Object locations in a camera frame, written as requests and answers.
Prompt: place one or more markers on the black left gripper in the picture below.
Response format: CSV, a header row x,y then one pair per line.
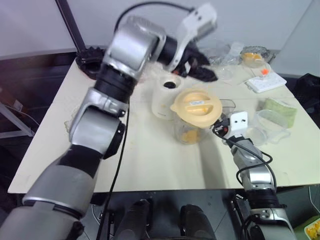
x,y
188,61

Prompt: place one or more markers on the clear plastic measuring cup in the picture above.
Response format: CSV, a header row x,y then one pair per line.
x,y
270,125

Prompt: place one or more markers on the cream blender lid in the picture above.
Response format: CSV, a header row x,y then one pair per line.
x,y
196,107

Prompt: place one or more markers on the white dotted flat box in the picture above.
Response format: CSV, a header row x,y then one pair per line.
x,y
266,83

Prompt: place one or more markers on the black slanted pole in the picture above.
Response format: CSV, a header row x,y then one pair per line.
x,y
71,22

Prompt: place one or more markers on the grey metal frame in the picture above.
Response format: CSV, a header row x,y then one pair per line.
x,y
15,120

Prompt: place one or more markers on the green cleaning cloth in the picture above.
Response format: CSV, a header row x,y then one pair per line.
x,y
281,111

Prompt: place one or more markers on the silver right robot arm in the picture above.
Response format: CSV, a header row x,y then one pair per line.
x,y
255,172

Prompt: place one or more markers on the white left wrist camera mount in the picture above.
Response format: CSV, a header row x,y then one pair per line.
x,y
192,27

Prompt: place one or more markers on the yellow-orange food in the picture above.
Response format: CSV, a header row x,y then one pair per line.
x,y
252,57

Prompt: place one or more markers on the small orange object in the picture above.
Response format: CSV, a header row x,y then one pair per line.
x,y
264,72

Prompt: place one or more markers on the yellow food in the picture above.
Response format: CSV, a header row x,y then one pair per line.
x,y
314,228

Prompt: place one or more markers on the black bag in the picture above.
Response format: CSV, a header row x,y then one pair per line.
x,y
308,91

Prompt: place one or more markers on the green tray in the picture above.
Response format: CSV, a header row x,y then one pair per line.
x,y
300,232

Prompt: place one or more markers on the clear blender jar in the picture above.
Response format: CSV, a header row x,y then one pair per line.
x,y
181,130

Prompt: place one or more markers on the black side stand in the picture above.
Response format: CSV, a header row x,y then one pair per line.
x,y
240,217

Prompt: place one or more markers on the small clear plastic bowl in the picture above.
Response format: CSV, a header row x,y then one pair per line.
x,y
227,73

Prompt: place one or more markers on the plastic bag with dark items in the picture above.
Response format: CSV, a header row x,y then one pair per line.
x,y
225,53

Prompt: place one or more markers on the white blender base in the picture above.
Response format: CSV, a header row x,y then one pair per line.
x,y
162,100

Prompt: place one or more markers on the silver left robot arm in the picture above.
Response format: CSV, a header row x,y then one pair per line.
x,y
87,130

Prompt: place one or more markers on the scalloped clear glass dish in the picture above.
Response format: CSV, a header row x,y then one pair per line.
x,y
68,125

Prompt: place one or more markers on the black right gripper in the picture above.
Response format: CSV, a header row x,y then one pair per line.
x,y
223,126

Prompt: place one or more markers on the black stand base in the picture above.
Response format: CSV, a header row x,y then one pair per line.
x,y
87,63

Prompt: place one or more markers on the dark rimmed glass dish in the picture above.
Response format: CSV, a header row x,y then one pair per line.
x,y
267,53

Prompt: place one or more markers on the dark rounded shape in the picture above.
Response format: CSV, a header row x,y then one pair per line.
x,y
133,221
195,223

